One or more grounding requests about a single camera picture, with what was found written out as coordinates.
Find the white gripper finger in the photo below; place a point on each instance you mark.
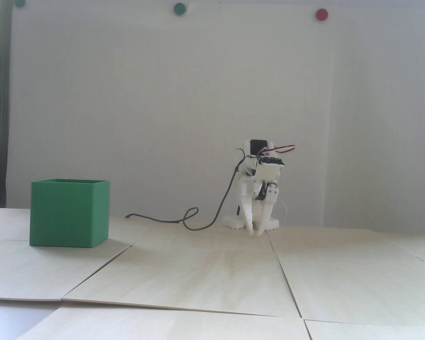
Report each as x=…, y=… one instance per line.
x=247, y=210
x=269, y=209

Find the green box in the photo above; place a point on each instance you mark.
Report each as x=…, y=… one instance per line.
x=65, y=216

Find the dark window frame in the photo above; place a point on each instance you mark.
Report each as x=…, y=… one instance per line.
x=1, y=106

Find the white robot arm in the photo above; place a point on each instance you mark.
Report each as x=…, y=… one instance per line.
x=233, y=222

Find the green round magnet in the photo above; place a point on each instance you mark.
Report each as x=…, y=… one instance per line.
x=20, y=3
x=179, y=9

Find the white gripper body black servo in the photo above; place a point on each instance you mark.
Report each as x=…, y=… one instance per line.
x=265, y=181

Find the white gripper-mounted camera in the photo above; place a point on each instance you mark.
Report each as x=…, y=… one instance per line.
x=269, y=173

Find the red round magnet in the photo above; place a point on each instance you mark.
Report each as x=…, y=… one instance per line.
x=321, y=14

